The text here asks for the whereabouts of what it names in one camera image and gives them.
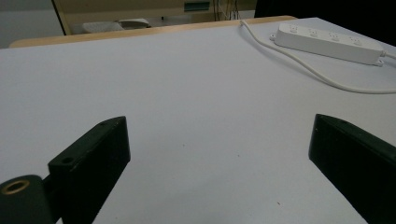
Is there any white power strip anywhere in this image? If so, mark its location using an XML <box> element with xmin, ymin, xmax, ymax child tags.
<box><xmin>269</xmin><ymin>21</ymin><xmax>387</xmax><ymax>67</ymax></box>

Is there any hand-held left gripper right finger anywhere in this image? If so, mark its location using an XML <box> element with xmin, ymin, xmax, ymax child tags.
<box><xmin>308</xmin><ymin>113</ymin><xmax>396</xmax><ymax>224</ymax></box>

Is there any grey cushion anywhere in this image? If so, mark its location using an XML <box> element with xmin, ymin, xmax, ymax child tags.
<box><xmin>81</xmin><ymin>18</ymin><xmax>151</xmax><ymax>35</ymax></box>

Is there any bundle of hanging cables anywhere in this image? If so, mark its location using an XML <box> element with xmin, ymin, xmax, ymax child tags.
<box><xmin>212</xmin><ymin>0</ymin><xmax>241</xmax><ymax>21</ymax></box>

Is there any beige cabinet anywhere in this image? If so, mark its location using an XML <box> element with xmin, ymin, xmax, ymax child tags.
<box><xmin>51</xmin><ymin>0</ymin><xmax>258</xmax><ymax>36</ymax></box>

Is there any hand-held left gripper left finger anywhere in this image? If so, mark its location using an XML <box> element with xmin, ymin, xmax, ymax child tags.
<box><xmin>47</xmin><ymin>116</ymin><xmax>132</xmax><ymax>224</ymax></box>

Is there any white power cable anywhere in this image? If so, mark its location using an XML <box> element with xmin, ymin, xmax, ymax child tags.
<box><xmin>238</xmin><ymin>19</ymin><xmax>396</xmax><ymax>95</ymax></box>

